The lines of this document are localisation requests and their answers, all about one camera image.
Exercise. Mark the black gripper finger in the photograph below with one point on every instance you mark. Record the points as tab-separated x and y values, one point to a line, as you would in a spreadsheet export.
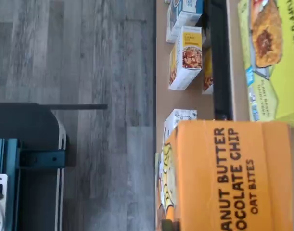
170	226

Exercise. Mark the orange Bobo's oat bites box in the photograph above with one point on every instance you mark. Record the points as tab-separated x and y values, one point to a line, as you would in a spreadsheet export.
233	180

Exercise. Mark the wooden shelf board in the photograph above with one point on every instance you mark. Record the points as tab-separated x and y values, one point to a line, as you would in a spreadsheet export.
235	60
161	72

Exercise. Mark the yellow label granola box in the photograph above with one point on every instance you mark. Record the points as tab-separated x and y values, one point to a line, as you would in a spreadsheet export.
207	72
185	60

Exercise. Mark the black steel shelf beam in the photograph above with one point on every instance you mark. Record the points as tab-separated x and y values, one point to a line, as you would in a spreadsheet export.
220	60

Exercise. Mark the green Bobo's apple pie box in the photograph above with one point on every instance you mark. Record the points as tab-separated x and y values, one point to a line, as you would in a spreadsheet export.
269	72

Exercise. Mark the blue label granola box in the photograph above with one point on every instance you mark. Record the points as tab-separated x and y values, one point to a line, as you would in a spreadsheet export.
182	19

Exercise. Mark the white patterned carton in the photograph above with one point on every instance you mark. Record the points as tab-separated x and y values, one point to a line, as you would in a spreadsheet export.
180	118

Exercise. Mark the black cart platform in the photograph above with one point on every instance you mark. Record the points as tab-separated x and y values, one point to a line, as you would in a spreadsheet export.
29	125

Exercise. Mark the white mounting plate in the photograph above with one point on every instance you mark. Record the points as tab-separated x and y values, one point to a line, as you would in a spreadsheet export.
0	183

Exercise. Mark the teal aluminium frame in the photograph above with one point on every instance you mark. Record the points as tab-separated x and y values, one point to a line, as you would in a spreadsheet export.
41	158

